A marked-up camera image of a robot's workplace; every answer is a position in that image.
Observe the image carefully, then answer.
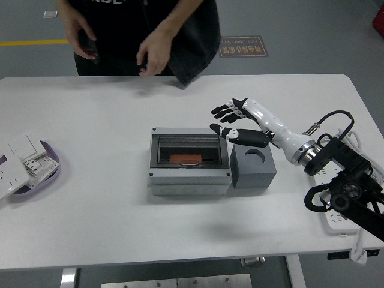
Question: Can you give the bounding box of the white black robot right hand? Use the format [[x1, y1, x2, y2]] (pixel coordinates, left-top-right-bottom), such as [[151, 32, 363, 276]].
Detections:
[[209, 97, 313, 166]]

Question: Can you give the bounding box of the person's left hand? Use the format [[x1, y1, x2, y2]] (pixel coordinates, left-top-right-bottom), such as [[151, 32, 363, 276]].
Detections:
[[136, 28, 175, 76]]

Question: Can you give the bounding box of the person's right hand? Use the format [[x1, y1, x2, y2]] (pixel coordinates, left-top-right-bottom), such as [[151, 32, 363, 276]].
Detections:
[[64, 11, 98, 61]]

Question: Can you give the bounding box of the black phone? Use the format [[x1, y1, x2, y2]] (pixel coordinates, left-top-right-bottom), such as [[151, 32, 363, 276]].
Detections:
[[77, 29, 100, 66]]

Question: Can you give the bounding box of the transparent hinged box lid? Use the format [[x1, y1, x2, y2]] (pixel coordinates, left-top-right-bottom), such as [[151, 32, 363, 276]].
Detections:
[[151, 134, 230, 169]]

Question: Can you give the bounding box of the orange cylinder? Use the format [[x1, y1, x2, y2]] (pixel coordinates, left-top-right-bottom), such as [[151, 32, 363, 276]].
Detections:
[[169, 154, 202, 164]]

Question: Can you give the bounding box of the grey electrical enclosure box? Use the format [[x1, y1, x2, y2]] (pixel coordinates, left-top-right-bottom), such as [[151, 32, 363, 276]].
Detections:
[[149, 127, 232, 196]]

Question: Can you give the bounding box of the grey cube with round hole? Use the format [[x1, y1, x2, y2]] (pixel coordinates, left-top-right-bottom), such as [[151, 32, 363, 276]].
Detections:
[[230, 144, 277, 190]]

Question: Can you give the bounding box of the yellow floor tape line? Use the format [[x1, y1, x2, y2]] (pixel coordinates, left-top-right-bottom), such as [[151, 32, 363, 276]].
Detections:
[[0, 38, 69, 47]]

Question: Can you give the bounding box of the person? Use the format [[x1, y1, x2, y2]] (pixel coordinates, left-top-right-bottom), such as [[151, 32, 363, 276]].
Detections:
[[55, 0, 221, 88]]

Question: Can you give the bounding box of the brown floor sign sticker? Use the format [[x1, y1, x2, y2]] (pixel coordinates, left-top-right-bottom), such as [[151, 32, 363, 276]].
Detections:
[[218, 35, 269, 59]]

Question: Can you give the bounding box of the white power strip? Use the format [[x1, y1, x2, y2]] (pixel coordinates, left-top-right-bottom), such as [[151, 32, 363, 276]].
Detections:
[[308, 167, 362, 236]]

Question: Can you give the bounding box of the white perforated panel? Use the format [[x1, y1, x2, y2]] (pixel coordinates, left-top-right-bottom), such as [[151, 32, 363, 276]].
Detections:
[[26, 155, 59, 187]]

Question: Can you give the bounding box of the white circuit breaker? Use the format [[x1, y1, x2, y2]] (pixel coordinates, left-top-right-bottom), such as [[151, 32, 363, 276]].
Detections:
[[23, 158, 42, 177]]

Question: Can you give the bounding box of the purple tray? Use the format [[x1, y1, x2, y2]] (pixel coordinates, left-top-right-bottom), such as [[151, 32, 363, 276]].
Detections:
[[11, 140, 61, 204]]

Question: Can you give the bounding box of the red object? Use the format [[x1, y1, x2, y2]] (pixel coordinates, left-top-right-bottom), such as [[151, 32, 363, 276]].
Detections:
[[371, 5, 384, 38]]

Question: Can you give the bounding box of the black table control panel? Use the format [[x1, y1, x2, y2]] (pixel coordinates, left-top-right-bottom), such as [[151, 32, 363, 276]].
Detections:
[[327, 249, 379, 260]]

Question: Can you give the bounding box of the white table leg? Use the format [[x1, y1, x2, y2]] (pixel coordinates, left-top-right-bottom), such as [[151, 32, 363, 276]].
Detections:
[[284, 254, 307, 288], [59, 268, 81, 288]]

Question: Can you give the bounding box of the white wall switch panel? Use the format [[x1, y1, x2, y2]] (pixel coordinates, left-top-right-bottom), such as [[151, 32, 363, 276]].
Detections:
[[8, 134, 49, 163]]

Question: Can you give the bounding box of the metal table bracket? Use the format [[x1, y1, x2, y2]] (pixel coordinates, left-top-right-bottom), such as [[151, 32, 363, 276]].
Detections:
[[241, 257, 266, 268]]

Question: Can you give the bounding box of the white wall socket panel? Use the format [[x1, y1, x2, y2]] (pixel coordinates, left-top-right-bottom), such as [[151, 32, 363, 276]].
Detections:
[[0, 154, 31, 201]]

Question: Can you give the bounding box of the metal base plate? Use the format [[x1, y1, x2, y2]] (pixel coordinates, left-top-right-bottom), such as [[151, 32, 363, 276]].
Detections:
[[101, 273, 253, 288]]

